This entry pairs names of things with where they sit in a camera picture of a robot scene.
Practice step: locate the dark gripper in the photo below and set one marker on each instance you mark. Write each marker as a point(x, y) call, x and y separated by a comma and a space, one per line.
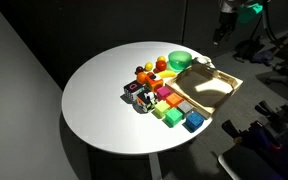
point(226, 21)

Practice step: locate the beige seal tape roll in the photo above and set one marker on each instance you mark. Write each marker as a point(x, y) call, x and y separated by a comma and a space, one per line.
point(202, 61)

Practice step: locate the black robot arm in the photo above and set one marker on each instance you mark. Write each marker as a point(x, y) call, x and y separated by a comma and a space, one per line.
point(229, 5)

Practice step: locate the light wooden box tray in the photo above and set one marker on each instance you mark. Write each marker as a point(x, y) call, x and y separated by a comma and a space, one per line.
point(204, 88)

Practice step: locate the dark bag on floor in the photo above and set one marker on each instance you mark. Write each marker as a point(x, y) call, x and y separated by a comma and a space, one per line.
point(248, 50)

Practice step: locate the teal green cover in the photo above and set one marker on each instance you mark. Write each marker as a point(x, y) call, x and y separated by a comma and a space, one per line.
point(249, 13)

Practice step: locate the green plastic bowl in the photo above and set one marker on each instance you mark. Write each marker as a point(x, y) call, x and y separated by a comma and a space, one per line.
point(180, 60)

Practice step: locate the small yellow toy fruit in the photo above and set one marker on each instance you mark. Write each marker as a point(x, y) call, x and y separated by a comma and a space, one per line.
point(161, 58)

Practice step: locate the yellow toy banana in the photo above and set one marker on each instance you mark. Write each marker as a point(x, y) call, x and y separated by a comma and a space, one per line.
point(167, 74)

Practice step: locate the red toy tomato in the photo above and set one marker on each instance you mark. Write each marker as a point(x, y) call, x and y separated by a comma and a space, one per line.
point(161, 65)

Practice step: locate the wooden stick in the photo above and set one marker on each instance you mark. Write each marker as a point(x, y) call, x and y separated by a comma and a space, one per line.
point(285, 41)

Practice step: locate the yellow toy lemon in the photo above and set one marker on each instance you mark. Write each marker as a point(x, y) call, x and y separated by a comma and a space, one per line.
point(148, 66)

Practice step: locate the orange cube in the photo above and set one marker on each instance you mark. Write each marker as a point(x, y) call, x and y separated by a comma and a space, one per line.
point(174, 99)

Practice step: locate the grey cube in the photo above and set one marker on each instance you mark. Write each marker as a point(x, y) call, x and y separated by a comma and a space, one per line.
point(186, 107)

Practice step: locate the orange toy block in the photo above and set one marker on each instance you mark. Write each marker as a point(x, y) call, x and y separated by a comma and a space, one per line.
point(154, 83)

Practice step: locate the dark purple toy plum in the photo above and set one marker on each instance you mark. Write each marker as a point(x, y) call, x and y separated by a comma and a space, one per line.
point(139, 69)

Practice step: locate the black spring clamp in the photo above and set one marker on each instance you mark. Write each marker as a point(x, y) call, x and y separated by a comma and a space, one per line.
point(233, 128)
point(267, 110)

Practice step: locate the orange toy fruit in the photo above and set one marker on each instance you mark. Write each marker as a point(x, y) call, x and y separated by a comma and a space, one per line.
point(141, 77)

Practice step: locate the blue cube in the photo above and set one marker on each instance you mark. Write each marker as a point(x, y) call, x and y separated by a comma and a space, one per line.
point(194, 121)

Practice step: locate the yellow-green cube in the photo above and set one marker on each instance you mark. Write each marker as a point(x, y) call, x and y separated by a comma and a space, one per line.
point(161, 108)

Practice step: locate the green cube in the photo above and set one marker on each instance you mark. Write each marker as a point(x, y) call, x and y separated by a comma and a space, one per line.
point(174, 117)

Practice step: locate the black and white cube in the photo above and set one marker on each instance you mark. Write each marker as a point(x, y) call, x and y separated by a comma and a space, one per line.
point(146, 100)

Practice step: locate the black cube with pink letter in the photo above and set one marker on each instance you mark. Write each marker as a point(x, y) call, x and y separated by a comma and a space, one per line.
point(133, 91)

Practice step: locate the purple clamp with orange tip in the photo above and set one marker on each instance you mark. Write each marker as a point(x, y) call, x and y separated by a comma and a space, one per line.
point(264, 136)

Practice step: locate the black mat with white edge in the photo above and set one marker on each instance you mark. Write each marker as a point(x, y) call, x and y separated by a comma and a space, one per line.
point(247, 163)

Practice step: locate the grey table pedestal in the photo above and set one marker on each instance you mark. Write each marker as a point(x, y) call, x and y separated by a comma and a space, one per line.
point(155, 166)

